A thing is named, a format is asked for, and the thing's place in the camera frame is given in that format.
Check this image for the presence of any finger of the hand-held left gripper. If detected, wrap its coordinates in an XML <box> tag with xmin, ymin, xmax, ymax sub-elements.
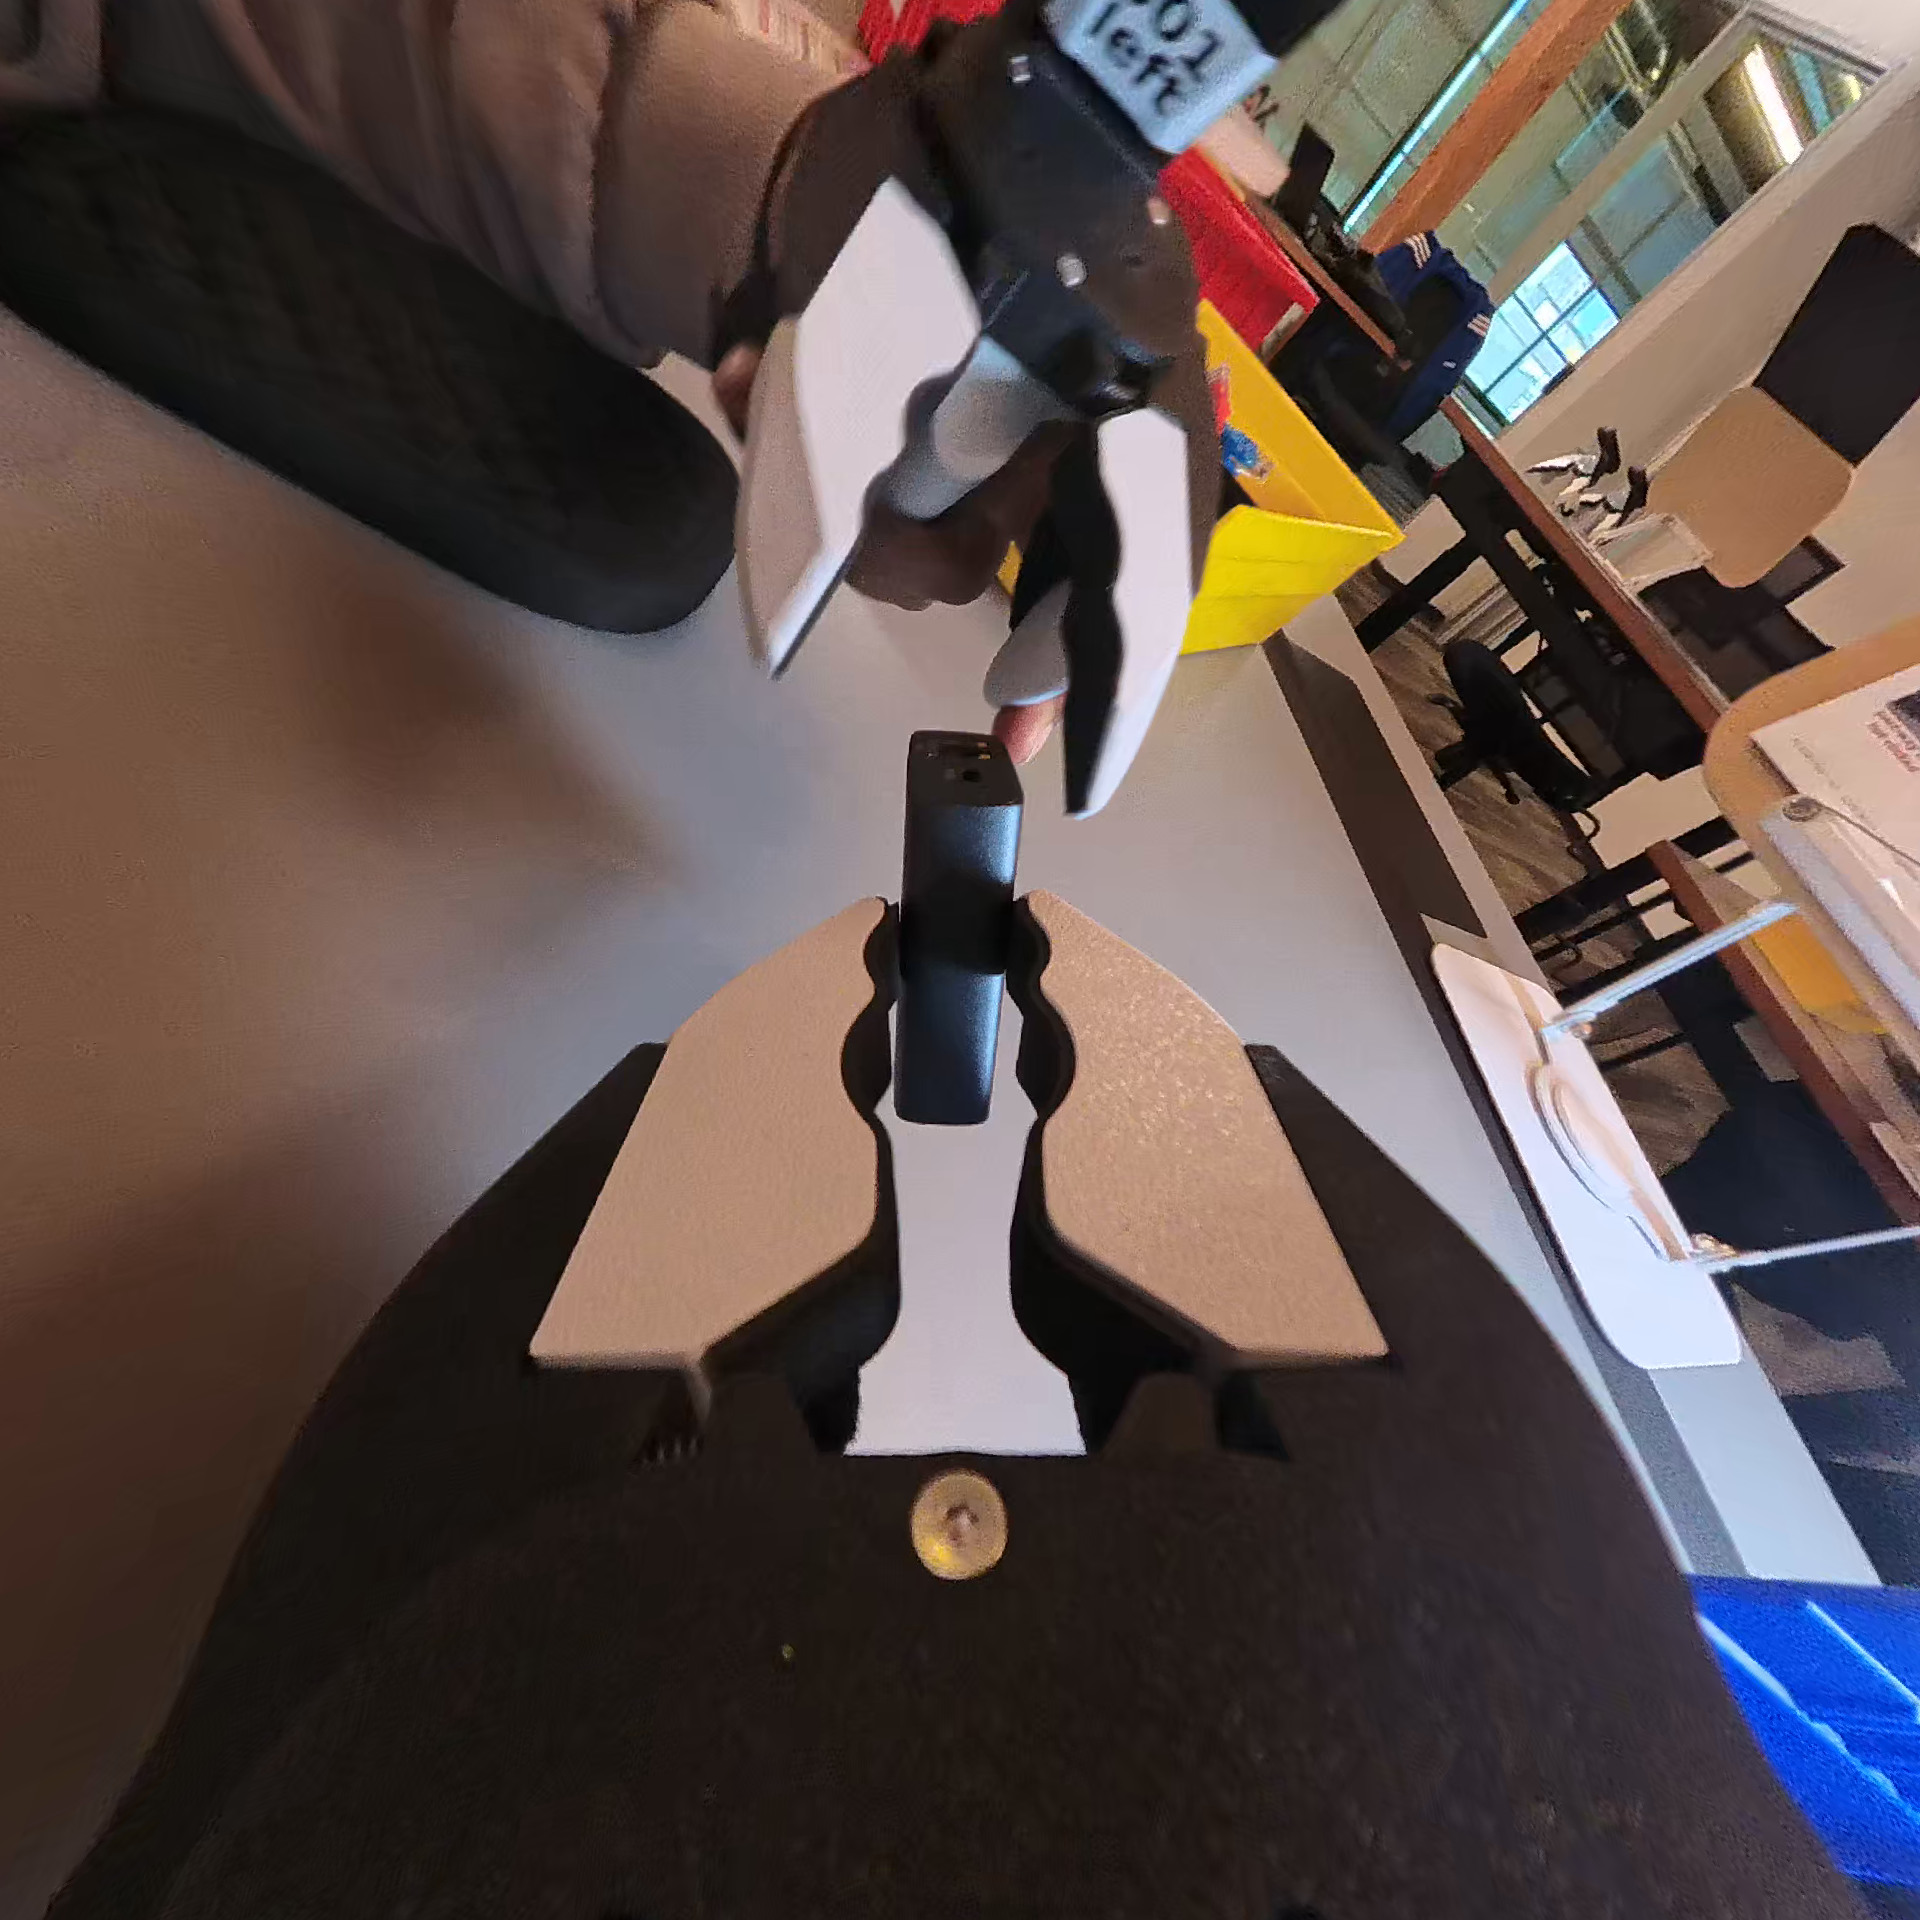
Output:
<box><xmin>734</xmin><ymin>176</ymin><xmax>987</xmax><ymax>680</ymax></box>
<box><xmin>1050</xmin><ymin>412</ymin><xmax>1205</xmax><ymax>822</ymax></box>

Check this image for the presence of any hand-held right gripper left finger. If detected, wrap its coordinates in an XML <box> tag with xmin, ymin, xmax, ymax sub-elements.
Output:
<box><xmin>528</xmin><ymin>897</ymin><xmax>906</xmax><ymax>1471</ymax></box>

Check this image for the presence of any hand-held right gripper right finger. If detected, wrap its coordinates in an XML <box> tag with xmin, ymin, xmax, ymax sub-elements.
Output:
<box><xmin>1008</xmin><ymin>890</ymin><xmax>1392</xmax><ymax>1398</ymax></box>

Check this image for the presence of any black port adapter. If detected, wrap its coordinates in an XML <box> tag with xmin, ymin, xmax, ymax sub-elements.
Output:
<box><xmin>892</xmin><ymin>730</ymin><xmax>1025</xmax><ymax>1128</ymax></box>

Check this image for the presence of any person's left forearm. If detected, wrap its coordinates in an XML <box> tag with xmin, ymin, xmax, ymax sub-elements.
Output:
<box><xmin>194</xmin><ymin>0</ymin><xmax>859</xmax><ymax>371</ymax></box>

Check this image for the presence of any person's left hand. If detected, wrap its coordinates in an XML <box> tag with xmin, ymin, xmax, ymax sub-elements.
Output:
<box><xmin>857</xmin><ymin>433</ymin><xmax>1063</xmax><ymax>618</ymax></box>

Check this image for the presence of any yellow plastic bin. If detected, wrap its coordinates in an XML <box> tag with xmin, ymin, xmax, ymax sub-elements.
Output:
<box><xmin>995</xmin><ymin>300</ymin><xmax>1407</xmax><ymax>658</ymax></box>

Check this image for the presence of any black office chair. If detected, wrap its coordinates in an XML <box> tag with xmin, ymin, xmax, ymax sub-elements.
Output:
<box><xmin>1432</xmin><ymin>637</ymin><xmax>1595</xmax><ymax>816</ymax></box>

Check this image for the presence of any blue striped jacket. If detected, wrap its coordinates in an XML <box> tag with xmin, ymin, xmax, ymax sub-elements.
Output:
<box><xmin>1367</xmin><ymin>228</ymin><xmax>1498</xmax><ymax>440</ymax></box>

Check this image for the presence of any white desk lamp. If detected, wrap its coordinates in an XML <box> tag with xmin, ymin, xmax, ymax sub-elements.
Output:
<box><xmin>1432</xmin><ymin>795</ymin><xmax>1920</xmax><ymax>1371</ymax></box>

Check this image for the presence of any wooden table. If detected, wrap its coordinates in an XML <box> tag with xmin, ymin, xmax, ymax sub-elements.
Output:
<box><xmin>1432</xmin><ymin>393</ymin><xmax>1920</xmax><ymax>1224</ymax></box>

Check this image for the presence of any beige chair with black back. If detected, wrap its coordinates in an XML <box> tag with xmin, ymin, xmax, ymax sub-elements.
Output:
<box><xmin>1642</xmin><ymin>225</ymin><xmax>1920</xmax><ymax>590</ymax></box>

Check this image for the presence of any blue plastic bin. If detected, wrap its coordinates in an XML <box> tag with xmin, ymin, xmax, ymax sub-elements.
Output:
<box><xmin>1685</xmin><ymin>1572</ymin><xmax>1920</xmax><ymax>1892</ymax></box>

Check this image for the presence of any black desk cable cover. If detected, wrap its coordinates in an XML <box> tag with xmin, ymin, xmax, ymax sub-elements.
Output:
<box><xmin>1301</xmin><ymin>630</ymin><xmax>1506</xmax><ymax>967</ymax></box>

